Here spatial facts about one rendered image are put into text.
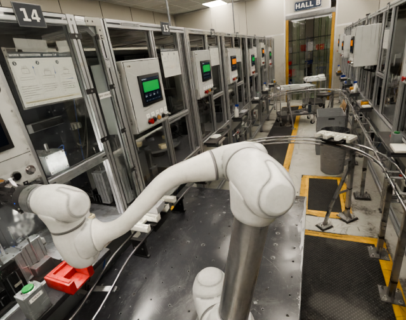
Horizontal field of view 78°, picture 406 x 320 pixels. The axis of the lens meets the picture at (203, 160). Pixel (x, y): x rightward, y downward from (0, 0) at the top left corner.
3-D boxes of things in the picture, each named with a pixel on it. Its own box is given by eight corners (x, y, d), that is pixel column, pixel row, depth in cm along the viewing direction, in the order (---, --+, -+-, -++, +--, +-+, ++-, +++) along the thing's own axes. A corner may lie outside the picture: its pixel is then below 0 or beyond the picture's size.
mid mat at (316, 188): (353, 220, 261) (354, 220, 261) (297, 214, 283) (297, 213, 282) (344, 177, 345) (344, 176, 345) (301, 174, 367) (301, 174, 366)
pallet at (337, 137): (313, 141, 266) (313, 133, 262) (320, 138, 273) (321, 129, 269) (349, 148, 238) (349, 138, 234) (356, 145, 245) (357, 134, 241)
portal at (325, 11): (330, 100, 807) (335, 6, 710) (285, 102, 861) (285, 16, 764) (330, 99, 816) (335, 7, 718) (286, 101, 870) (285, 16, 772)
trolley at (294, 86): (279, 127, 601) (278, 86, 565) (275, 121, 653) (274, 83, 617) (317, 123, 591) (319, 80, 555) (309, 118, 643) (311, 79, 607)
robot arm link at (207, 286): (226, 291, 118) (222, 254, 110) (241, 327, 101) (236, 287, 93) (193, 301, 115) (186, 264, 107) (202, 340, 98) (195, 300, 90)
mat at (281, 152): (280, 210, 294) (280, 209, 293) (231, 205, 317) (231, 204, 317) (302, 105, 785) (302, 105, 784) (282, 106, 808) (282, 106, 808)
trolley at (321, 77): (327, 112, 667) (329, 74, 631) (304, 114, 683) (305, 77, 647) (321, 106, 742) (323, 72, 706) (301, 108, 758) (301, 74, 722)
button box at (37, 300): (35, 322, 96) (22, 300, 91) (21, 316, 99) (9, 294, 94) (52, 303, 102) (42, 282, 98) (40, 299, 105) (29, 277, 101)
